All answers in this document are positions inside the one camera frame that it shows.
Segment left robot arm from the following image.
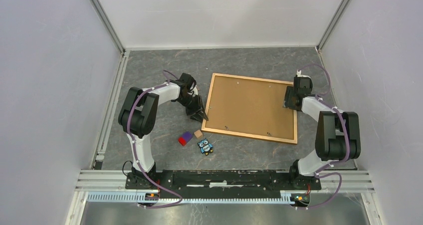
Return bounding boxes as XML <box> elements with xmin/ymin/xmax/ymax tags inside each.
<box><xmin>118</xmin><ymin>73</ymin><xmax>208</xmax><ymax>189</ymax></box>

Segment small tan wooden cube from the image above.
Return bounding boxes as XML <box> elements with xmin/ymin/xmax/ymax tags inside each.
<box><xmin>194</xmin><ymin>130</ymin><xmax>204</xmax><ymax>139</ymax></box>

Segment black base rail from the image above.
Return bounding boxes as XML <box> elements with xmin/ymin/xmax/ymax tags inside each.
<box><xmin>125</xmin><ymin>170</ymin><xmax>322</xmax><ymax>200</ymax></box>

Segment red and purple block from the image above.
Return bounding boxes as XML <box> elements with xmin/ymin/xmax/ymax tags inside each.
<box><xmin>178</xmin><ymin>131</ymin><xmax>193</xmax><ymax>146</ymax></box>

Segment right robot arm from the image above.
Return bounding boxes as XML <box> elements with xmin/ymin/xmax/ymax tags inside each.
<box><xmin>284</xmin><ymin>75</ymin><xmax>361</xmax><ymax>189</ymax></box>

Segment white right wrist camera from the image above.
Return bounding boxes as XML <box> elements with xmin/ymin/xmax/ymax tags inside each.
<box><xmin>296</xmin><ymin>70</ymin><xmax>309</xmax><ymax>77</ymax></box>

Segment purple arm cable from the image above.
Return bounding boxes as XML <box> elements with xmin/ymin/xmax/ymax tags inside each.
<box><xmin>294</xmin><ymin>63</ymin><xmax>351</xmax><ymax>210</ymax></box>
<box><xmin>127</xmin><ymin>69</ymin><xmax>184</xmax><ymax>210</ymax></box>

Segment wooden picture frame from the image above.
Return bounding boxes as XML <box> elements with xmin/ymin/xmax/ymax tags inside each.
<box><xmin>201</xmin><ymin>72</ymin><xmax>298</xmax><ymax>146</ymax></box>

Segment white toothed cable tray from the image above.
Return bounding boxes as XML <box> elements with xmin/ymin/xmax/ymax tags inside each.
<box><xmin>87</xmin><ymin>192</ymin><xmax>294</xmax><ymax>205</ymax></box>

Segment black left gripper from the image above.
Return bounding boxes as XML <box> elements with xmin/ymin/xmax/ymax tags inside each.
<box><xmin>176</xmin><ymin>94</ymin><xmax>208</xmax><ymax>124</ymax></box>

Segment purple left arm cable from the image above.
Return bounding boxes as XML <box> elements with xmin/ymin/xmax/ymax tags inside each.
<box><xmin>127</xmin><ymin>69</ymin><xmax>184</xmax><ymax>210</ymax></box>

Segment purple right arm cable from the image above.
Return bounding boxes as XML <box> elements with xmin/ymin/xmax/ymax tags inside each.
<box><xmin>294</xmin><ymin>63</ymin><xmax>351</xmax><ymax>210</ymax></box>

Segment blue owl figure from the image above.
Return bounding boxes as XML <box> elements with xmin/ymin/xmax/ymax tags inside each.
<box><xmin>197</xmin><ymin>138</ymin><xmax>213</xmax><ymax>156</ymax></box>

